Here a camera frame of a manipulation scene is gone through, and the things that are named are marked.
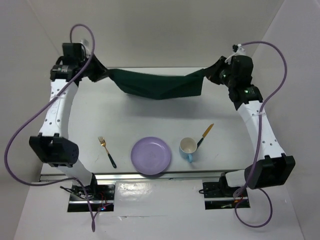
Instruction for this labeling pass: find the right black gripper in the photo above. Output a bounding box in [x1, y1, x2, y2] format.
[203, 55, 237, 88]

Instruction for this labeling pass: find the dark green cloth napkin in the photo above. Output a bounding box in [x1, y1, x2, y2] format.
[109, 69, 205, 100]

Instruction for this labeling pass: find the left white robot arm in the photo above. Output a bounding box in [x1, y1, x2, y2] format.
[29, 43, 109, 200]

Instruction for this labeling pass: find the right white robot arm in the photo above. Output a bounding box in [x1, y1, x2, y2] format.
[204, 55, 296, 196]

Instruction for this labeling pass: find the light blue mug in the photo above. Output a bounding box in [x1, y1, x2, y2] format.
[179, 137, 198, 163]

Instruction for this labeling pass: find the purple plate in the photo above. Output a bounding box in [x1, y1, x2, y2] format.
[130, 136, 171, 176]

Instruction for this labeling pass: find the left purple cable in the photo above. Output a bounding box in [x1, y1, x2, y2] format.
[4, 23, 101, 233]

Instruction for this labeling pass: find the gold knife black handle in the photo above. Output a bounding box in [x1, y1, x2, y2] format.
[197, 123, 214, 148]

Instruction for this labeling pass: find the gold fork black handle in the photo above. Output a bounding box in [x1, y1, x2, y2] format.
[98, 136, 117, 169]

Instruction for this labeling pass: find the aluminium rail frame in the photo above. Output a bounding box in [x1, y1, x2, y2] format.
[39, 66, 276, 182]

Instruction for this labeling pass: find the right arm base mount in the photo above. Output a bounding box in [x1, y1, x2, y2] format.
[198, 181, 251, 210]

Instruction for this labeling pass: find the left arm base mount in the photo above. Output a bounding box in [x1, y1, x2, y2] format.
[60, 184, 115, 213]

